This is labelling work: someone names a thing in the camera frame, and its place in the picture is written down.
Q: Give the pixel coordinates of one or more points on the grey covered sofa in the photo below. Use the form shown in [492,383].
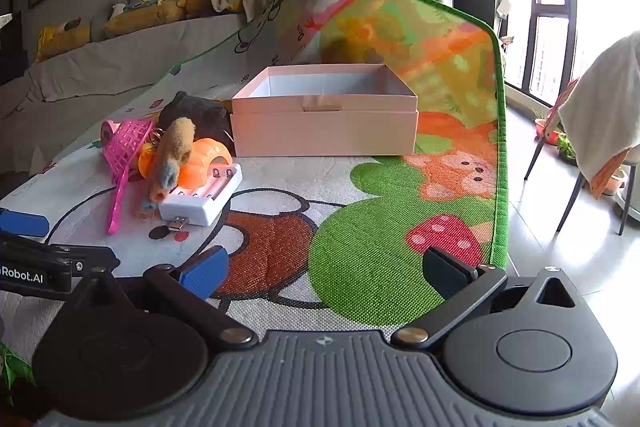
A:
[100,77]

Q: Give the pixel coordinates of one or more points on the white cloth on chair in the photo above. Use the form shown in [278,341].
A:
[610,107]

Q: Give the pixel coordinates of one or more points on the dark cabinet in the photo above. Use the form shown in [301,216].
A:
[11,49]

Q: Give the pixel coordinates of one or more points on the yellow plush pillow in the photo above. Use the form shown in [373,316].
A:
[62,41]

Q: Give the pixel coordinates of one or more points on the long yellow plush toy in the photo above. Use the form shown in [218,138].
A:
[145,16]

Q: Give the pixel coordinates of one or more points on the tan furry plush toy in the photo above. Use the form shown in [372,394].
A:
[172,147]

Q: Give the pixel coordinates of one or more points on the black legged chair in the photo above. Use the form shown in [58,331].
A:
[570,202]

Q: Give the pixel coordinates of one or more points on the green potted plant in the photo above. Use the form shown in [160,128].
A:
[567,149]

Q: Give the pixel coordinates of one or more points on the cartoon printed play mat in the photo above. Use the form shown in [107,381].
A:
[360,227]

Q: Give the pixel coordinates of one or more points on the red plant pot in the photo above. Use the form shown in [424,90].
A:
[547,134]

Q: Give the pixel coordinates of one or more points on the black window frame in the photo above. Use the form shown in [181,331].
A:
[530,37]

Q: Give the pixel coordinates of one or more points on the green leafy plant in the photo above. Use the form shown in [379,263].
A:
[14,362]

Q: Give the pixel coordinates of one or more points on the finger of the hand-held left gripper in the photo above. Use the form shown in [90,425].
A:
[92,258]
[22,223]

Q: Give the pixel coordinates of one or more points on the black plush toy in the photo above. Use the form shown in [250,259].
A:
[200,112]

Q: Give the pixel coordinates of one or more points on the pink cardboard box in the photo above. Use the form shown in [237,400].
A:
[325,132]

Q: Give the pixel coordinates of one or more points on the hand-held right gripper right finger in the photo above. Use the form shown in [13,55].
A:
[445,272]

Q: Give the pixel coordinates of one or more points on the small silver plug adapter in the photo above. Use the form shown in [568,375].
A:
[178,225]

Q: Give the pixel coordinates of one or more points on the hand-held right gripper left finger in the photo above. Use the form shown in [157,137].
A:
[205,272]

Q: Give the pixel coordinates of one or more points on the white battery charger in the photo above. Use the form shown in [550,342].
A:
[200,202]

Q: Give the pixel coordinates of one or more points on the orange plastic pumpkin half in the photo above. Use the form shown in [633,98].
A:
[202,157]

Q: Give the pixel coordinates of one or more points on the pink plastic basket scoop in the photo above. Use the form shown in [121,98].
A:
[122,147]

